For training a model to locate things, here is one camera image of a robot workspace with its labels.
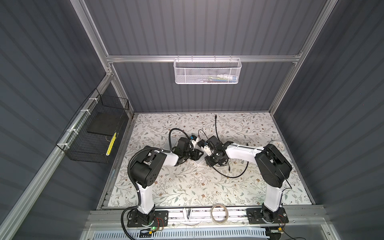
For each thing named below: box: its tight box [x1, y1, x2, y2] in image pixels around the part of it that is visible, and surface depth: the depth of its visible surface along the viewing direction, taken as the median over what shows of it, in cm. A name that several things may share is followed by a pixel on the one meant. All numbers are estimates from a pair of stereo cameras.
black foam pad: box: [86, 112, 123, 137], surface depth 78 cm
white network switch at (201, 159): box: [194, 154, 208, 165], surface depth 93 cm
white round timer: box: [269, 140, 286, 152], surface depth 101 cm
